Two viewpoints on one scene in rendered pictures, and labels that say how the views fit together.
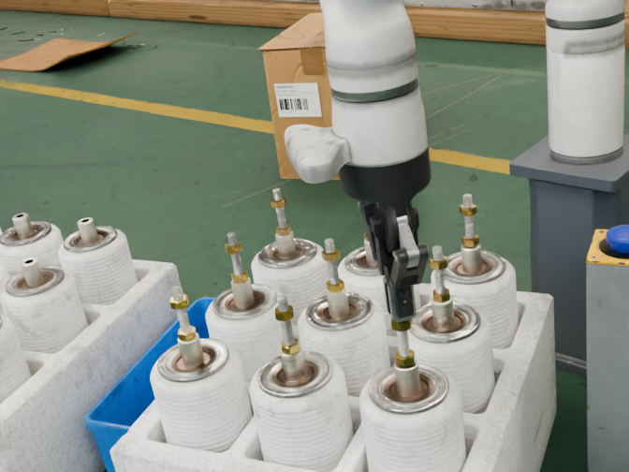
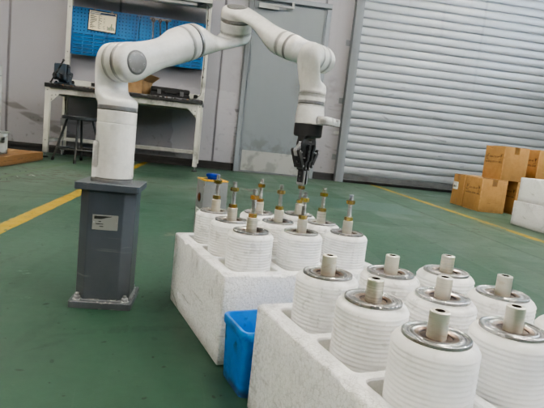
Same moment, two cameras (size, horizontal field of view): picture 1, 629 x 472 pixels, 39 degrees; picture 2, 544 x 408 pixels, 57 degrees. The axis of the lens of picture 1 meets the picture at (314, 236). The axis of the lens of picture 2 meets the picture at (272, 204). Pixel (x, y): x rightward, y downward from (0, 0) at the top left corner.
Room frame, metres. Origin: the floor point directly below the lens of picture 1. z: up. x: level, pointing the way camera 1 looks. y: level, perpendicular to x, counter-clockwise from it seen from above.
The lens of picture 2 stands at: (1.78, 0.68, 0.45)
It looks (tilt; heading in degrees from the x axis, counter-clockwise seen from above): 7 degrees down; 217
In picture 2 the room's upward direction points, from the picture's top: 6 degrees clockwise
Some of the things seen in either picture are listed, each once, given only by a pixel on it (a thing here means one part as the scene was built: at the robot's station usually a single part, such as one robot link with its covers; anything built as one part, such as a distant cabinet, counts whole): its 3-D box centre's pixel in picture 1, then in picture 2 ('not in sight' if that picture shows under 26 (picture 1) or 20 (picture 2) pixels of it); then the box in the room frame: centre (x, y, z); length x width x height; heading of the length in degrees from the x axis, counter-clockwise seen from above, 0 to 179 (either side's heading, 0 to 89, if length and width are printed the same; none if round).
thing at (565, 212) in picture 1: (586, 253); (108, 241); (1.06, -0.36, 0.15); 0.15 x 0.15 x 0.30; 45
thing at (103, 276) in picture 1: (106, 295); (320, 330); (1.14, 0.31, 0.16); 0.10 x 0.10 x 0.18
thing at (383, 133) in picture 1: (355, 117); (316, 112); (0.68, -0.05, 0.52); 0.11 x 0.09 x 0.06; 99
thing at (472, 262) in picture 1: (471, 258); (215, 206); (0.89, -0.17, 0.26); 0.02 x 0.02 x 0.03
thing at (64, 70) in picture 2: not in sight; (62, 73); (-0.96, -4.25, 0.87); 0.41 x 0.17 x 0.25; 45
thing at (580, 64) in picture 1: (585, 87); (115, 146); (1.06, -0.36, 0.39); 0.09 x 0.09 x 0.17; 45
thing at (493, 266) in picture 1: (472, 268); (215, 210); (0.89, -0.17, 0.25); 0.08 x 0.08 x 0.01
